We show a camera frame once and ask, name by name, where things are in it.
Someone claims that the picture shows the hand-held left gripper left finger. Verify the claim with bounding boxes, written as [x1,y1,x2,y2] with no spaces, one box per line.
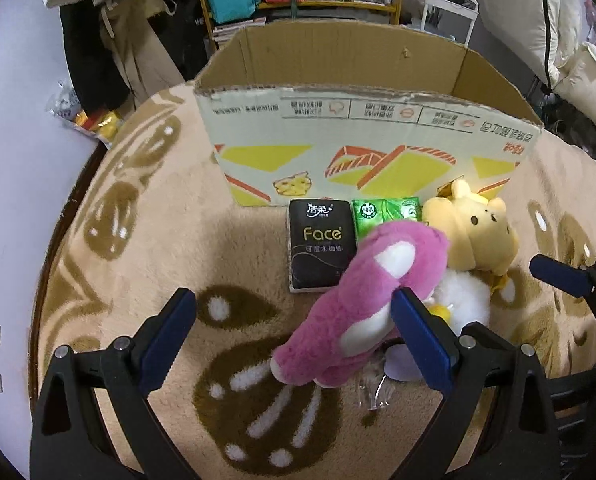
[29,287,199,480]

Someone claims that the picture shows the white padded chair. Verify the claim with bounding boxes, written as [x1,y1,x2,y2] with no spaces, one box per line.
[470,0,596,136]

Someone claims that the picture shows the green tissue pack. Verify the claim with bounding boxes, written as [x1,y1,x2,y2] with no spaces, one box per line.
[351,196,423,241]

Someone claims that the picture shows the clear plastic wrapper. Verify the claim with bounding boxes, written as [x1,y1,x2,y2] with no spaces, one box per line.
[358,360,399,411]

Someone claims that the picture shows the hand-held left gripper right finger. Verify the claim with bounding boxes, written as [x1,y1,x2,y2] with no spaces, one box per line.
[390,287,561,480]

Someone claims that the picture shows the black tissue pack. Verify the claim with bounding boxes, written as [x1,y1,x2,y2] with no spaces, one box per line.
[288,199,361,294]

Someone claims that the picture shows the beige coat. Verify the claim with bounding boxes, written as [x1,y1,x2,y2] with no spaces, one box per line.
[95,0,186,111]

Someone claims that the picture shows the beige patterned blanket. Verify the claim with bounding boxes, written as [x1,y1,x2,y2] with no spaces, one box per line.
[28,80,596,480]

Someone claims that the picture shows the yellow plush toy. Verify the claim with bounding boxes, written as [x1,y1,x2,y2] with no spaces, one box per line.
[422,178,521,291]

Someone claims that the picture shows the lavender soft item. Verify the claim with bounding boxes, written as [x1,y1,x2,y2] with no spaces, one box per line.
[383,342,423,383]

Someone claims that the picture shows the pink plush toy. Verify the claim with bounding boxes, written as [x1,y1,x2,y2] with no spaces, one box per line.
[270,219,451,388]

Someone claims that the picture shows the white plush toy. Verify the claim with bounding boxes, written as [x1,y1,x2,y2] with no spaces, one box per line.
[428,267,516,341]

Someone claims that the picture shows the dark hanging garment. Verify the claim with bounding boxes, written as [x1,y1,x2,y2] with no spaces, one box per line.
[148,0,213,81]

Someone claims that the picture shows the yellow wooden shelf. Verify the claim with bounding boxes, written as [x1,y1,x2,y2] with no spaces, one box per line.
[190,0,403,56]

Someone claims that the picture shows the yellow red plush items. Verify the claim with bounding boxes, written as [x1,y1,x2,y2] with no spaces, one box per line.
[75,110,124,150]

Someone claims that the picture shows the stack of brown books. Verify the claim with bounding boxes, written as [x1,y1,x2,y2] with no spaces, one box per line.
[213,17,266,43]

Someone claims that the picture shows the printed cardboard box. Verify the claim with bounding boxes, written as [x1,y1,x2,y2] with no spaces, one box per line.
[194,20,546,208]

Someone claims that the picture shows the white trolley cart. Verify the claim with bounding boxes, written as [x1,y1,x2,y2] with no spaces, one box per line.
[418,0,480,46]

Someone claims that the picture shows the black hanging garment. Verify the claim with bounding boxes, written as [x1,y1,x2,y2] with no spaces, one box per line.
[60,2,129,111]

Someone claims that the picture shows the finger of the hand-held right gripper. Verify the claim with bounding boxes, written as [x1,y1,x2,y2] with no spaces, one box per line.
[542,370,596,466]
[529,254,596,312]

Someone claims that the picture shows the grey white plush bag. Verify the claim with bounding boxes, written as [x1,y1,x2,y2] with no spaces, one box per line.
[45,80,81,121]

